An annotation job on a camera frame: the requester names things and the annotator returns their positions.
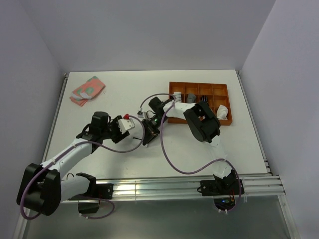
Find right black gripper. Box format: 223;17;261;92
141;115;167;146

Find black striped sock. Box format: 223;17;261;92
201;95;208;103

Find orange compartment tray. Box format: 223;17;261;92
169;82;233;126

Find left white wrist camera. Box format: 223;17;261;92
118;119;135;134

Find white sock with black stripes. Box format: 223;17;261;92
133;136;150;147

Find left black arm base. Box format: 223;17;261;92
69;183;114;215

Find pink green patterned socks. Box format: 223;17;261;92
69;76;105;107

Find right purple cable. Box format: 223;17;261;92
138;93;243;214

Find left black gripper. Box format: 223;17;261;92
100;116;129;143

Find rolled white striped socks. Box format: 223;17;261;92
173;92;182;102

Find rolled grey socks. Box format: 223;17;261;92
186;93;197;104

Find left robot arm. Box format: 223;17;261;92
16;112;135;220

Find large white rolled socks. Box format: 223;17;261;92
216;105;229;120

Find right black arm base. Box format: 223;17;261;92
196;175;245;211

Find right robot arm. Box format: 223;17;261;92
142;94;244;196

